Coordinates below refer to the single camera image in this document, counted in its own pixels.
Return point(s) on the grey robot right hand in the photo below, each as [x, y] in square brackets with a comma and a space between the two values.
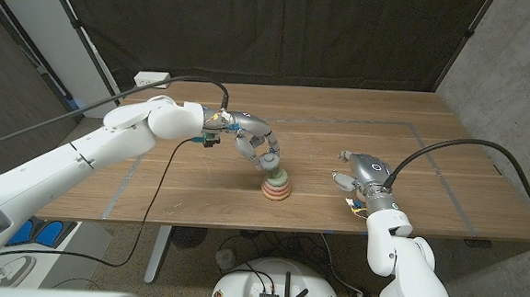
[370, 169]

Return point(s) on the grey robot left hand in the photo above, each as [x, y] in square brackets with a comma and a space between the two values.
[248, 126]

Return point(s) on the grey toy disc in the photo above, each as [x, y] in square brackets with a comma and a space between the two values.
[270, 160]

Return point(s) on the green toy disc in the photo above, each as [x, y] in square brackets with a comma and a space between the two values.
[278, 178]

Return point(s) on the coral red toy disc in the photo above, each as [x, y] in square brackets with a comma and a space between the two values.
[276, 194]

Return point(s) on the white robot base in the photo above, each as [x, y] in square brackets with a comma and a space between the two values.
[247, 285]

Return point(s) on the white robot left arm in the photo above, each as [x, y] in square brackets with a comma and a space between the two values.
[61, 168]

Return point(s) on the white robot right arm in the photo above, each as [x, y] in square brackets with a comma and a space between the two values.
[404, 277]

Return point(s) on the orange toy disc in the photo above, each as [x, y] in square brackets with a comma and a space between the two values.
[276, 199]

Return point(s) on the grey tape outline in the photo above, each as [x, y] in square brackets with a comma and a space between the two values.
[340, 121]

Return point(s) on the black backdrop curtain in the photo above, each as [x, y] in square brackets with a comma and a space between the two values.
[272, 29]

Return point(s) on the white power strip box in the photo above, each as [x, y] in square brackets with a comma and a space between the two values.
[147, 78]

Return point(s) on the small black floor fan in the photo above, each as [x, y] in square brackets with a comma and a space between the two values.
[188, 237]

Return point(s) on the round grey floor object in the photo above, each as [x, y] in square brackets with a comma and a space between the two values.
[226, 259]

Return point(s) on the white table leg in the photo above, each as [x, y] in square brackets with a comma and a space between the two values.
[157, 257]

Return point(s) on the black backdrop stand pole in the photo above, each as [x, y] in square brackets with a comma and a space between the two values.
[76, 24]
[469, 32]

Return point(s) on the white floor platform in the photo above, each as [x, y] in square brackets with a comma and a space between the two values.
[83, 257]

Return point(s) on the blue foot pedal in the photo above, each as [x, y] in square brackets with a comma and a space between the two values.
[22, 233]
[50, 233]

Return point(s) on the grey and white shoe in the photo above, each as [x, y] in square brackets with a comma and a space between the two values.
[6, 271]

